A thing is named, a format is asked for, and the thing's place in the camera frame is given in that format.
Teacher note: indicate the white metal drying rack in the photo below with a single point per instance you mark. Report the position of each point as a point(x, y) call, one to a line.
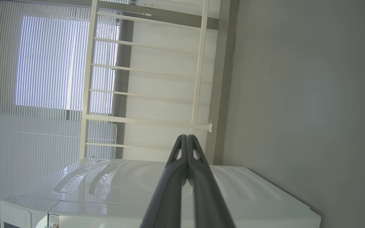
point(89, 82)

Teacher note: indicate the white front-load washing machine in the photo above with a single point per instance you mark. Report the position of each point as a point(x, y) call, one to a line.
point(106, 190)

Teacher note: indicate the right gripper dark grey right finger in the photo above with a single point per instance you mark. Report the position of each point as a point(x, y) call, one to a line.
point(211, 196)

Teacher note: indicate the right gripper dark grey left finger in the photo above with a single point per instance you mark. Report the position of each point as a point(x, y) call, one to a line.
point(166, 196)

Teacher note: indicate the white vertical window blinds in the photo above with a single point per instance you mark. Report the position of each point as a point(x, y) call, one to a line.
point(43, 63)

